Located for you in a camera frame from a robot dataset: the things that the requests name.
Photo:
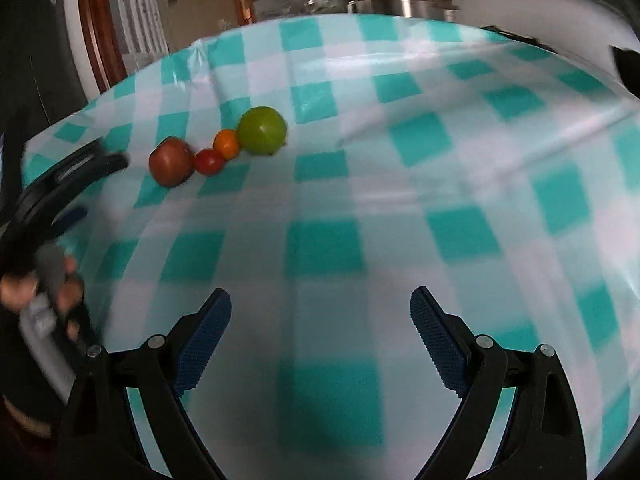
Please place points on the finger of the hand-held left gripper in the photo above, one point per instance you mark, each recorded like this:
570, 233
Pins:
70, 217
85, 172

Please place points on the reddish brown round fruit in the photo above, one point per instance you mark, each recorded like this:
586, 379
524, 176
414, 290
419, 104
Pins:
171, 161

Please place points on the person's left forearm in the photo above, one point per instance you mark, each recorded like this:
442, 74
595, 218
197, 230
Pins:
17, 360

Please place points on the white slatted panel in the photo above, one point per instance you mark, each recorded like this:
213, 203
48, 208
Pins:
140, 5

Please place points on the brown wooden door frame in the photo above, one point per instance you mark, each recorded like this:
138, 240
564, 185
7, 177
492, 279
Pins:
97, 20

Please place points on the plain green round fruit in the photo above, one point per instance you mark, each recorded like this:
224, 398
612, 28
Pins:
262, 130

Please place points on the red cherry tomato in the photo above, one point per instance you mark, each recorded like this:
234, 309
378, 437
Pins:
209, 161

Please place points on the black object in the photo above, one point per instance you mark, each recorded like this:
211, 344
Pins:
627, 67

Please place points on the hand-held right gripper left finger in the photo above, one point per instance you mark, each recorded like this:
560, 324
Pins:
207, 340

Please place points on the person's left hand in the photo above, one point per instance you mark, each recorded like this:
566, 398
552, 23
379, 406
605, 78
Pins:
70, 295

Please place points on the teal white checked tablecloth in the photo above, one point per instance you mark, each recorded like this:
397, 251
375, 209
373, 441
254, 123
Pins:
400, 210

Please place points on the small orange mandarin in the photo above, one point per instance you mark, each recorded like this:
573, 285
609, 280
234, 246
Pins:
226, 144

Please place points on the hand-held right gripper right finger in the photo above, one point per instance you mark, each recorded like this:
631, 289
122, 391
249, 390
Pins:
440, 340

